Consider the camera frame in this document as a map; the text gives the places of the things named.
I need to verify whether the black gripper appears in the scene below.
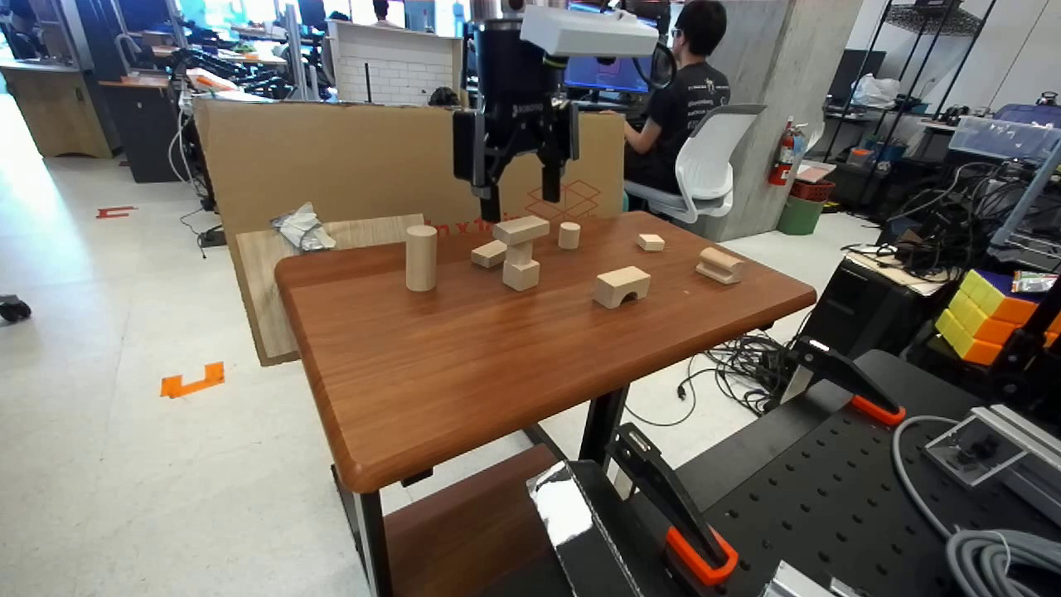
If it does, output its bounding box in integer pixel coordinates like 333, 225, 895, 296
451, 15, 583, 225

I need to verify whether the rectangular wooden block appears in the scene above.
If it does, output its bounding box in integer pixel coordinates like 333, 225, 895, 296
466, 238, 509, 271
489, 212, 552, 250

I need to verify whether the wooden arch block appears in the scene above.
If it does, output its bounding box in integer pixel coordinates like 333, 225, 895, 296
590, 263, 657, 312

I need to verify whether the tall wooden cylinder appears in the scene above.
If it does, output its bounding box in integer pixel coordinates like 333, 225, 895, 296
401, 223, 442, 296

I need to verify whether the blue computer monitor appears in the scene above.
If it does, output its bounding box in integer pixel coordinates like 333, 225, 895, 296
559, 55, 657, 99

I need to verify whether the white board panel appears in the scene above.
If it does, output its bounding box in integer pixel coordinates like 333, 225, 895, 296
327, 18, 466, 111

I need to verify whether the person in black shirt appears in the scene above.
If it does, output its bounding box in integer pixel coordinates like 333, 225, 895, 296
615, 0, 737, 196

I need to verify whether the white office chair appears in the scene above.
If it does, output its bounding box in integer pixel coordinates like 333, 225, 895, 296
624, 102, 770, 234

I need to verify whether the large brown cardboard panel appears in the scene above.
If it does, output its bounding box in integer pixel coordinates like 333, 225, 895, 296
194, 98, 630, 244

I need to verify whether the white crumpled cloth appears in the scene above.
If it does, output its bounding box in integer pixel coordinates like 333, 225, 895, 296
271, 198, 339, 256

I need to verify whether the red fire extinguisher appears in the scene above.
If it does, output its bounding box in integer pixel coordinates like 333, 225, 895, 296
767, 117, 806, 193

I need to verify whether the green bin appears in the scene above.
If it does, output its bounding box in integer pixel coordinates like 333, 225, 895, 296
772, 193, 828, 238

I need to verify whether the light wooden pallet board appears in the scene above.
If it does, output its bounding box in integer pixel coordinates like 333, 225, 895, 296
228, 212, 430, 369

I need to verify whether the brown wooden lower board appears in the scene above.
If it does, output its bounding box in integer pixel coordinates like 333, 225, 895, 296
377, 441, 578, 597

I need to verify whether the black side cabinet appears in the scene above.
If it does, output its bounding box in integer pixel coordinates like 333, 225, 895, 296
802, 260, 955, 364

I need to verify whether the black perforated board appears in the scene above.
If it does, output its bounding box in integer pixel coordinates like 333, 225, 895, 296
483, 344, 1061, 597

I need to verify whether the light wooden cabinet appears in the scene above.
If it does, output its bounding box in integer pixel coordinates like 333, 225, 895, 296
0, 65, 116, 164

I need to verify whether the yellow orange colourful cube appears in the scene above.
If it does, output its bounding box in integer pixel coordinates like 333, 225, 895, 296
930, 266, 1051, 371

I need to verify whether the gray electrical box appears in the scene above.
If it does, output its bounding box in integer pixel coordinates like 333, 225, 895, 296
921, 402, 1061, 526

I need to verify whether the black metal table frame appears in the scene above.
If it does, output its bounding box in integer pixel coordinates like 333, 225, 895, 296
327, 379, 633, 597

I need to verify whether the black cable with plug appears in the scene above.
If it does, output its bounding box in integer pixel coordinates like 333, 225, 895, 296
624, 369, 716, 434

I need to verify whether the black floor cable bundle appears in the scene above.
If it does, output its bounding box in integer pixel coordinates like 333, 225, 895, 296
688, 329, 814, 417

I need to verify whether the black clamp orange handle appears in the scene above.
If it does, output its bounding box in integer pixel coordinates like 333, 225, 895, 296
787, 334, 911, 433
608, 423, 741, 592

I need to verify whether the white cable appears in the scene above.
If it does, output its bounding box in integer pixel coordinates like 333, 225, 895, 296
887, 413, 968, 542

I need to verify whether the gray cable coil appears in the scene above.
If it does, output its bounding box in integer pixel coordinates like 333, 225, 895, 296
940, 528, 1061, 597

